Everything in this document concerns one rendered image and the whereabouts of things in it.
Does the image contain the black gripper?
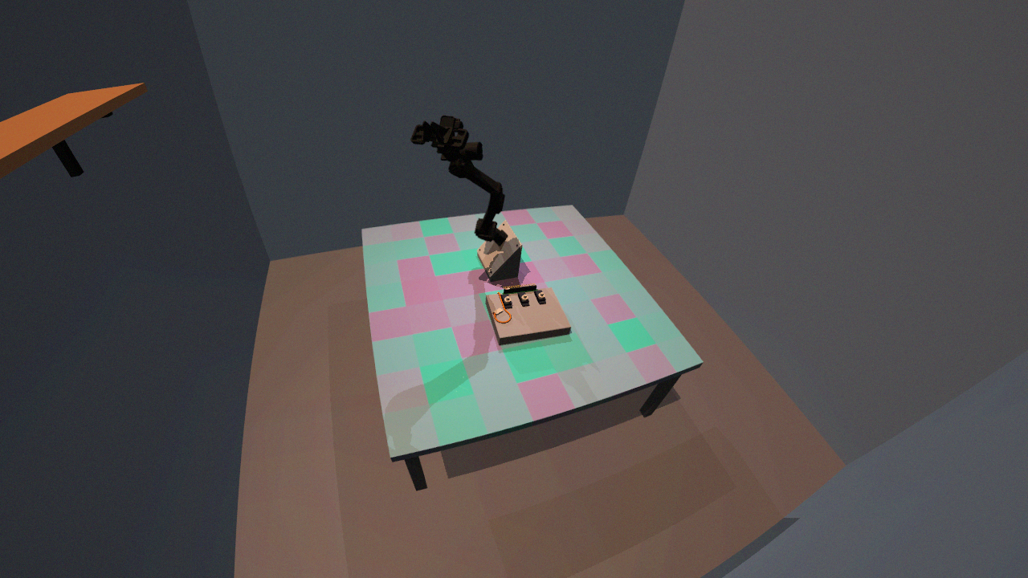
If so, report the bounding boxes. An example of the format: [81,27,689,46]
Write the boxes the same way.
[410,121,469,156]

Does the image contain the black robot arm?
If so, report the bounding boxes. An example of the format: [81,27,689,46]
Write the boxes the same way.
[439,115,508,246]

